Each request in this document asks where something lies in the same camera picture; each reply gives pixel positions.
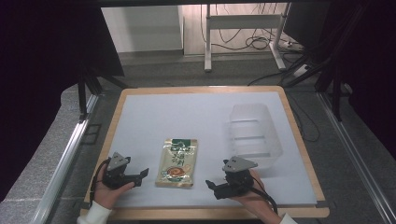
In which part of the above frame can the white panel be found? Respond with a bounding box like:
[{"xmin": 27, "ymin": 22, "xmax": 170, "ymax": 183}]
[{"xmin": 100, "ymin": 5, "xmax": 185, "ymax": 54}]

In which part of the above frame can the person's right hand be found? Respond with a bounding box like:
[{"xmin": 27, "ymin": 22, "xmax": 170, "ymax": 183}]
[{"xmin": 229, "ymin": 168, "xmax": 275, "ymax": 218}]

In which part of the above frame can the left hand-held gripper black cable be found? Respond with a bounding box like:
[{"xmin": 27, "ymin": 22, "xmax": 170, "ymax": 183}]
[{"xmin": 89, "ymin": 158, "xmax": 112, "ymax": 207}]

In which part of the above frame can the person's left white sleeve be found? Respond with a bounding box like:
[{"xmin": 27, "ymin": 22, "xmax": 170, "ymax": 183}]
[{"xmin": 76, "ymin": 200, "xmax": 113, "ymax": 224}]

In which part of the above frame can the thin black floor cable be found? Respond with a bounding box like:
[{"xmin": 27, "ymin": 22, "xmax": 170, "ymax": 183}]
[{"xmin": 286, "ymin": 91, "xmax": 321, "ymax": 144}]

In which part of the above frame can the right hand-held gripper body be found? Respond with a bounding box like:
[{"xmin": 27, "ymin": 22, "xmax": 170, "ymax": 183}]
[{"xmin": 214, "ymin": 156, "xmax": 259, "ymax": 201}]

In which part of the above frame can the person's white sleeve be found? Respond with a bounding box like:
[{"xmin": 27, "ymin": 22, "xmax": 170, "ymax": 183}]
[
  {"xmin": 76, "ymin": 200, "xmax": 113, "ymax": 224},
  {"xmin": 279, "ymin": 213, "xmax": 299, "ymax": 224}
]

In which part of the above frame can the person's left hand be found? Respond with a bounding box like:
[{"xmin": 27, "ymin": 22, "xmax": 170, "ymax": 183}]
[{"xmin": 92, "ymin": 178, "xmax": 136, "ymax": 211}]

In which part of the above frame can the person's right white sleeve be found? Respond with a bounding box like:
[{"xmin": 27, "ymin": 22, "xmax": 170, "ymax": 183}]
[{"xmin": 279, "ymin": 213, "xmax": 299, "ymax": 224}]

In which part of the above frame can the white metal stand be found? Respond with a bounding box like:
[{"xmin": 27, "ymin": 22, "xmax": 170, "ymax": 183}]
[{"xmin": 203, "ymin": 3, "xmax": 292, "ymax": 74}]

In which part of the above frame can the black curtain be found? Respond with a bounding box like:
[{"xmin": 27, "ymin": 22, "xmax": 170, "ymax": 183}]
[
  {"xmin": 0, "ymin": 0, "xmax": 125, "ymax": 203},
  {"xmin": 284, "ymin": 0, "xmax": 396, "ymax": 161}
]

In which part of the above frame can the tangle of black floor cables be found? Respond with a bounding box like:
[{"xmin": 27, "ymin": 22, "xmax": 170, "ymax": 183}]
[{"xmin": 199, "ymin": 3, "xmax": 304, "ymax": 52}]

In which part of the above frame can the aluminium rail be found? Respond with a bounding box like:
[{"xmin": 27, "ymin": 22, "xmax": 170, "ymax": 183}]
[
  {"xmin": 31, "ymin": 92, "xmax": 100, "ymax": 224},
  {"xmin": 317, "ymin": 91, "xmax": 396, "ymax": 224}
]

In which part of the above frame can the white table mat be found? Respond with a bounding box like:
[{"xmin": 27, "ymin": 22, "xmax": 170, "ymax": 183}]
[{"xmin": 112, "ymin": 91, "xmax": 319, "ymax": 209}]

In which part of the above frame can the black tripod stand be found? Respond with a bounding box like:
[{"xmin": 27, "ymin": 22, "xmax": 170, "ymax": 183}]
[
  {"xmin": 279, "ymin": 3, "xmax": 372, "ymax": 122},
  {"xmin": 77, "ymin": 62, "xmax": 129, "ymax": 123}
]

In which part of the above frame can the hand-held gripper black cable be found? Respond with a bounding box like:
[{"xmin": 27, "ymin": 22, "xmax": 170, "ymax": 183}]
[
  {"xmin": 248, "ymin": 182, "xmax": 279, "ymax": 216},
  {"xmin": 89, "ymin": 158, "xmax": 112, "ymax": 207}
]

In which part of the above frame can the clear plastic container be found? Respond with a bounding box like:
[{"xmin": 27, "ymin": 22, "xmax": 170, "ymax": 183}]
[{"xmin": 228, "ymin": 103, "xmax": 285, "ymax": 171}]

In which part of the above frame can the golden seasoning packet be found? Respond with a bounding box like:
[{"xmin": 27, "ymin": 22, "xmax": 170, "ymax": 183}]
[{"xmin": 154, "ymin": 138, "xmax": 199, "ymax": 189}]

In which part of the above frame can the right hand-held gripper black cable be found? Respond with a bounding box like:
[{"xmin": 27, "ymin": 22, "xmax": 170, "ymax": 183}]
[{"xmin": 248, "ymin": 182, "xmax": 279, "ymax": 216}]

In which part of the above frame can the white power strip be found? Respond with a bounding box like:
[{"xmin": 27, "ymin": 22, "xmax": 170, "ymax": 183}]
[{"xmin": 292, "ymin": 63, "xmax": 313, "ymax": 78}]

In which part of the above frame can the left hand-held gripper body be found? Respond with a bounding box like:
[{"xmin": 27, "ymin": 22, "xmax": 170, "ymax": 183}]
[{"xmin": 102, "ymin": 151, "xmax": 135, "ymax": 190}]

